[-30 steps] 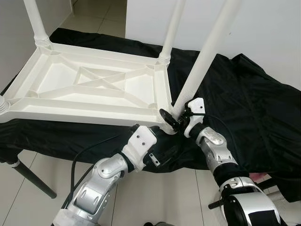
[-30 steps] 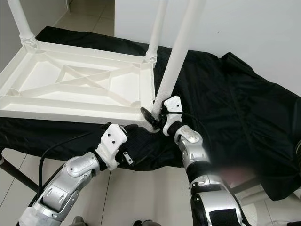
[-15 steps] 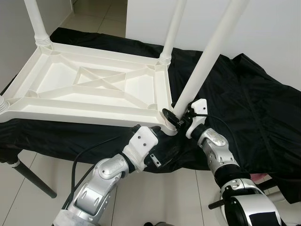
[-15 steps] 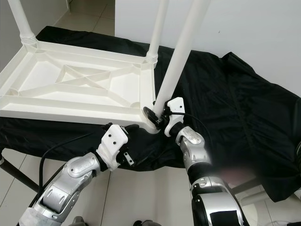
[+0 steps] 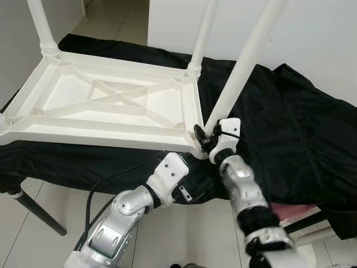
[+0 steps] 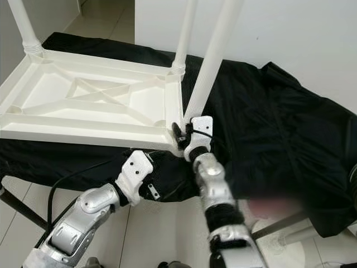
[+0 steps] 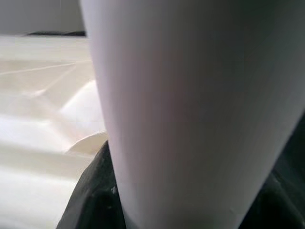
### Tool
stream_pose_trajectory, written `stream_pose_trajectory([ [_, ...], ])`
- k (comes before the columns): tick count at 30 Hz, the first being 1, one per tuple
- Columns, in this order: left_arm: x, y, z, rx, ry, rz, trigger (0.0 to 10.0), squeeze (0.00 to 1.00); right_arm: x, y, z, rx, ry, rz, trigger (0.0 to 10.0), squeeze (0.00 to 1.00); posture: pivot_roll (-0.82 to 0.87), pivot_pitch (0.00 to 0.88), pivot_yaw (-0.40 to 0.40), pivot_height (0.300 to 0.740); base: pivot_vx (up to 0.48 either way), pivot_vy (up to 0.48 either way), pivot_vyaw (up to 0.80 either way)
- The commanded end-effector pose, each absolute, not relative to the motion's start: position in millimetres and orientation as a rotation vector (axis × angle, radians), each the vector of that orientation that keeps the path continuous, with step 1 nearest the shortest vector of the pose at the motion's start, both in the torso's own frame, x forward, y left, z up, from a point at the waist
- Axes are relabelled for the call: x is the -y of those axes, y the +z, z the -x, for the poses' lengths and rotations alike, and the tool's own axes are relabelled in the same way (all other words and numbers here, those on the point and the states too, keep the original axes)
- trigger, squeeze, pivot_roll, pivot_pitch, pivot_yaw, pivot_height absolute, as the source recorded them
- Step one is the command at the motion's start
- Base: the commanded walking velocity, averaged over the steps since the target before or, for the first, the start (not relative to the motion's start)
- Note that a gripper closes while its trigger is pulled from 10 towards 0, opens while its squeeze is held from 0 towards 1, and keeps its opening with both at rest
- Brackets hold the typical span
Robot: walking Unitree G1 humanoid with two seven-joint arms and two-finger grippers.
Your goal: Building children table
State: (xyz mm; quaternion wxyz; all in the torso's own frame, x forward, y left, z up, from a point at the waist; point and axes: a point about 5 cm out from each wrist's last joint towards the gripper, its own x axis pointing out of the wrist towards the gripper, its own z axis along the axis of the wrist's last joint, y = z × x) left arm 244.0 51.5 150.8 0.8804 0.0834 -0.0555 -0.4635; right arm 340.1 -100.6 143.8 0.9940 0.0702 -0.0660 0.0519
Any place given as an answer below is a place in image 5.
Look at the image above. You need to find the white plastic table top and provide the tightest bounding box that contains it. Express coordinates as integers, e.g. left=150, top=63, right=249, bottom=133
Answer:
left=0, top=50, right=208, bottom=160

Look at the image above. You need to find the black cloth cover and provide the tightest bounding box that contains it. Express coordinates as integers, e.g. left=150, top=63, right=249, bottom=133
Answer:
left=0, top=33, right=357, bottom=241

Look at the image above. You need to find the pink white-rimmed cloth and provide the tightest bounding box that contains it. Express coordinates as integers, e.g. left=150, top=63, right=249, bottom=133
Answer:
left=271, top=202, right=321, bottom=219

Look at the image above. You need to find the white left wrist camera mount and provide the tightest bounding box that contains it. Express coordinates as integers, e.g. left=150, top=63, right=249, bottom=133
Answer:
left=146, top=152, right=190, bottom=207

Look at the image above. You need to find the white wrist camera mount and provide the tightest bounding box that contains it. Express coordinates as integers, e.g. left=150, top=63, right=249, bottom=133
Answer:
left=146, top=152, right=190, bottom=207
left=209, top=117, right=242, bottom=164

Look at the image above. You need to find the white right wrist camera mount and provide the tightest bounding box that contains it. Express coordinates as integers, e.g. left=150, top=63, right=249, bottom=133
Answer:
left=209, top=117, right=242, bottom=164

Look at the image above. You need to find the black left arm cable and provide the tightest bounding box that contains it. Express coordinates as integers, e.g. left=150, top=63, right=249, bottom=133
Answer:
left=77, top=164, right=151, bottom=249

